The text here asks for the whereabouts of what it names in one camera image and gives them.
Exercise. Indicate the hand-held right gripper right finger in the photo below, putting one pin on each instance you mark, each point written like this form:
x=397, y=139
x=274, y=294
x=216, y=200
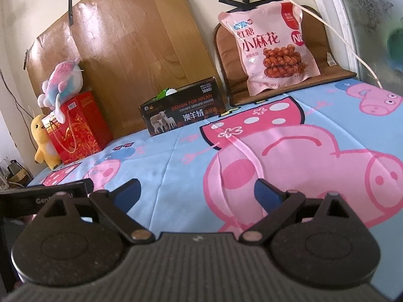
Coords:
x=267, y=198

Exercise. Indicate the pink snack bag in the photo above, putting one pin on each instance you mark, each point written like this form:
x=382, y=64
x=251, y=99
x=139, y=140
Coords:
x=270, y=37

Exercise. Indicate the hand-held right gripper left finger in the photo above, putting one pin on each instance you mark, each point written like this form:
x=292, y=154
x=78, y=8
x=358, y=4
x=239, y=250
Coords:
x=127, y=193

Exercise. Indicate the black box with sheep print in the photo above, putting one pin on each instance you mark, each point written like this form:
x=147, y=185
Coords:
x=189, y=110

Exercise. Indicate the red gift box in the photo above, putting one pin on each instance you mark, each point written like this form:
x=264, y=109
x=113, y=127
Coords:
x=82, y=125

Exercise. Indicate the cartoon pig printed blanket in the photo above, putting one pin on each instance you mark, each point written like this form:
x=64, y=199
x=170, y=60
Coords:
x=176, y=163

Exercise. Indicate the yellow plush duck toy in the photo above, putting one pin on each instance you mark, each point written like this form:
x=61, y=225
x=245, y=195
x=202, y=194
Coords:
x=44, y=144

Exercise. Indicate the black tape strip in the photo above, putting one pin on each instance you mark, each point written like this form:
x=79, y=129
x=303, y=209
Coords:
x=71, y=11
x=233, y=2

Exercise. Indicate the green snack packet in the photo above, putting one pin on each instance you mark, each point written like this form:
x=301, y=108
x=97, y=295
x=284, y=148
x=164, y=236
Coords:
x=163, y=93

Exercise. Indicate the wooden board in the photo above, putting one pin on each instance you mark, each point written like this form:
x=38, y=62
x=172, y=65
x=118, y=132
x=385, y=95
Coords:
x=132, y=37

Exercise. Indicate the pastel plush unicorn toy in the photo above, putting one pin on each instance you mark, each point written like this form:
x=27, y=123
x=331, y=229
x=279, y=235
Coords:
x=63, y=81

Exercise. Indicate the green object behind glass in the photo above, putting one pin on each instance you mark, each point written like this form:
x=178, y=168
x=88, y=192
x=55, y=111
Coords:
x=396, y=47

